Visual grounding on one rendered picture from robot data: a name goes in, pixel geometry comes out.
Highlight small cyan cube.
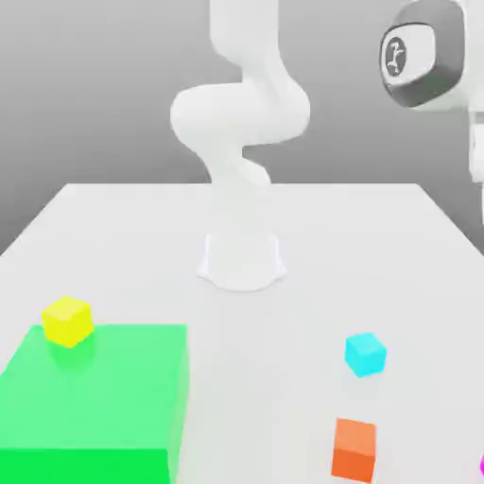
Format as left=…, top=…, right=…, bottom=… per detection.
left=343, top=332, right=388, bottom=379

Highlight small orange cube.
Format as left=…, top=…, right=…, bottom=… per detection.
left=331, top=417, right=378, bottom=484

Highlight small yellow cube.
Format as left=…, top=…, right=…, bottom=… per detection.
left=41, top=295, right=95, bottom=350

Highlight large green box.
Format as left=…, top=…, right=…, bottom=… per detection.
left=0, top=323, right=190, bottom=484

